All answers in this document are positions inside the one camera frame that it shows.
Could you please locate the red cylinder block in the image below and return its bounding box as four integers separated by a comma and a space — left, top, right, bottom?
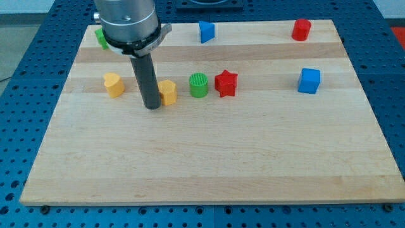
291, 18, 312, 41

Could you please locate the light wooden board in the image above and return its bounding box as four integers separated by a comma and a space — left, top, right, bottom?
20, 20, 404, 206

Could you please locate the green star block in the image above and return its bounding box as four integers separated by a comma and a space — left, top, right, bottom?
94, 28, 109, 49

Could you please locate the blue triangle block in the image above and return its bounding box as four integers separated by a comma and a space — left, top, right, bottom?
198, 21, 215, 44

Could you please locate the red star block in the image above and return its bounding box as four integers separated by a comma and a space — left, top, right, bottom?
215, 70, 238, 98

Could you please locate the blue cube block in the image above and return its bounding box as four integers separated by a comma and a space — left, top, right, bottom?
297, 68, 321, 94

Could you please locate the green cylinder block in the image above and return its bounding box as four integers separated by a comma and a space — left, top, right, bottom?
189, 72, 208, 98

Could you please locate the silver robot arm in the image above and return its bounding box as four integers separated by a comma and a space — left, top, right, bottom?
94, 0, 172, 110

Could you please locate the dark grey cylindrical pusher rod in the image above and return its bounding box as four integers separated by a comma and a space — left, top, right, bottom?
130, 54, 161, 110

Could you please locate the yellow heart block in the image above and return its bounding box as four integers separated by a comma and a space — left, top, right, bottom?
103, 72, 125, 98

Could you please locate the yellow pentagon block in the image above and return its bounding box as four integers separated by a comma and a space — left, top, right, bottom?
158, 80, 177, 106

